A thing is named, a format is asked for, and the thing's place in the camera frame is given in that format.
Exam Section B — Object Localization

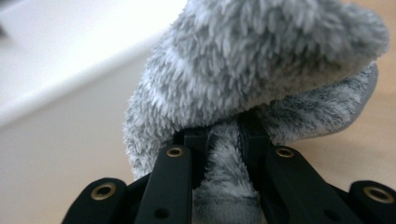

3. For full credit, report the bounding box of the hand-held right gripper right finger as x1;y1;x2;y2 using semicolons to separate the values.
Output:
236;111;366;224

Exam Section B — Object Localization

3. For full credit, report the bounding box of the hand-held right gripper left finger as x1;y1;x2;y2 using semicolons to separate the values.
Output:
133;126;210;224

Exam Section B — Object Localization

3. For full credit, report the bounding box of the grey fluffy cloth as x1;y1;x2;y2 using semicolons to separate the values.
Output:
122;0;390;224

